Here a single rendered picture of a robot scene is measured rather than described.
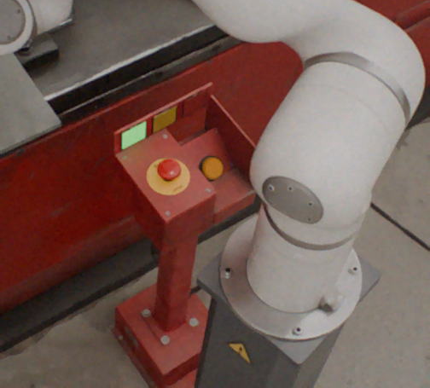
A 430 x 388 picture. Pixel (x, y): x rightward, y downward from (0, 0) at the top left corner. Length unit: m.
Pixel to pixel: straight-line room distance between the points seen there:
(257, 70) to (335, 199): 1.02
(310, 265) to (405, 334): 1.30
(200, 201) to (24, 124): 0.35
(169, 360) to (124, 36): 0.81
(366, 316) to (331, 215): 1.51
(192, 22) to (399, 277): 1.05
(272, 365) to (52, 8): 0.55
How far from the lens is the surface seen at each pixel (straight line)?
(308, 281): 1.19
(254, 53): 1.86
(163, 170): 1.59
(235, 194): 1.70
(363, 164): 0.92
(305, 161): 0.90
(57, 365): 2.31
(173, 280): 1.96
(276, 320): 1.26
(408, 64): 0.99
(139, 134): 1.63
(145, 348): 2.19
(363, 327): 2.41
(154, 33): 1.68
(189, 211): 1.60
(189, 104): 1.66
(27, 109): 1.43
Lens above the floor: 2.15
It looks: 57 degrees down
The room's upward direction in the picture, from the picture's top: 9 degrees clockwise
